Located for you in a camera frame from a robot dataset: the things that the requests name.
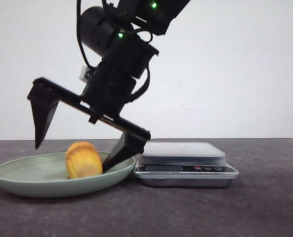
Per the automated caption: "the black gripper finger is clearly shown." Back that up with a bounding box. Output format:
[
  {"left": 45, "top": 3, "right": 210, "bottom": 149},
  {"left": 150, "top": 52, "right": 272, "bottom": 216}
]
[
  {"left": 102, "top": 132, "right": 146, "bottom": 171},
  {"left": 31, "top": 98, "right": 59, "bottom": 149}
]

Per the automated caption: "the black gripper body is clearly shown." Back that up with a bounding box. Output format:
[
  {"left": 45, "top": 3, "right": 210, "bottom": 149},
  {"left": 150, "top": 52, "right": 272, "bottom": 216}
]
[{"left": 28, "top": 38, "right": 159, "bottom": 140}]

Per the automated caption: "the yellow corn cob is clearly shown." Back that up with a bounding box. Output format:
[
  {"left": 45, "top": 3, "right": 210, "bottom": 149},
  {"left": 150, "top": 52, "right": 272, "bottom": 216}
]
[{"left": 65, "top": 142, "right": 103, "bottom": 179}]

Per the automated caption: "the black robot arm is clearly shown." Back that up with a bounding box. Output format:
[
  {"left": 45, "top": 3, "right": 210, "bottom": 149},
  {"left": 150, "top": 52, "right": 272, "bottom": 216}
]
[{"left": 28, "top": 0, "right": 187, "bottom": 170}]

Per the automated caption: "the silver digital kitchen scale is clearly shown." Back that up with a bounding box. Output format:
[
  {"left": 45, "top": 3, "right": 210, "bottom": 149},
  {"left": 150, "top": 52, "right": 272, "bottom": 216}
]
[{"left": 134, "top": 142, "right": 239, "bottom": 188}]

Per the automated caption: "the green shallow plate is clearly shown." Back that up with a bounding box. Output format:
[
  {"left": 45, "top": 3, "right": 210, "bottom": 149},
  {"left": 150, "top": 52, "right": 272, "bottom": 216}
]
[{"left": 0, "top": 152, "right": 136, "bottom": 198}]

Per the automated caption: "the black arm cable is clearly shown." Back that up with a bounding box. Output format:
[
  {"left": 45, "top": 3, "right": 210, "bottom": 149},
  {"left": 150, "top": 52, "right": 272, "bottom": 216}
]
[{"left": 76, "top": 0, "right": 97, "bottom": 69}]

